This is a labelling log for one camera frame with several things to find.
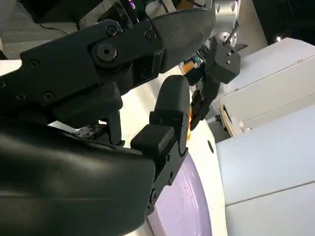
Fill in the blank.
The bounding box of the lilac plate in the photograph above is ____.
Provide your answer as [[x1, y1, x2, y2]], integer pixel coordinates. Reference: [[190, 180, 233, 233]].
[[145, 152, 213, 236]]

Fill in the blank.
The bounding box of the light wooden board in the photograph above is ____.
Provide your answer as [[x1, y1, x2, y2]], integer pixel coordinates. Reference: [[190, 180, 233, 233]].
[[220, 102, 237, 137]]

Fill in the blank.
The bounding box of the grey partition panel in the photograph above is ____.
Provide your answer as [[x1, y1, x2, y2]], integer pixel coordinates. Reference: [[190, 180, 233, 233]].
[[224, 181, 315, 236], [215, 108, 315, 205]]

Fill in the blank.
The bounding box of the orange white toy bread roll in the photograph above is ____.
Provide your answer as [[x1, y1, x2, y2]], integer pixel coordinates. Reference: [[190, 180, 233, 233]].
[[186, 104, 196, 142]]

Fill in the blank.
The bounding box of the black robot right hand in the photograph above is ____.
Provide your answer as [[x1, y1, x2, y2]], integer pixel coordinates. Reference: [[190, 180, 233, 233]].
[[0, 7, 217, 236]]

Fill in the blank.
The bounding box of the white cabinet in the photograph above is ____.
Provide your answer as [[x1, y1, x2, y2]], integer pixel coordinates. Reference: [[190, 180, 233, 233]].
[[218, 36, 315, 129]]

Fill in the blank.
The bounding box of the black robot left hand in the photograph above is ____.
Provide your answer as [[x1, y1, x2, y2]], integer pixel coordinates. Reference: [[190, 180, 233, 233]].
[[186, 58, 221, 130]]

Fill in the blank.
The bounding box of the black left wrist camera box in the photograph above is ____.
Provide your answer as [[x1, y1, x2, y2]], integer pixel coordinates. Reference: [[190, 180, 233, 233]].
[[213, 38, 242, 85]]

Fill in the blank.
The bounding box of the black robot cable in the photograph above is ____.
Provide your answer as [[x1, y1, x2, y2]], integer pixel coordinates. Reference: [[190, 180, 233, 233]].
[[227, 21, 241, 46]]

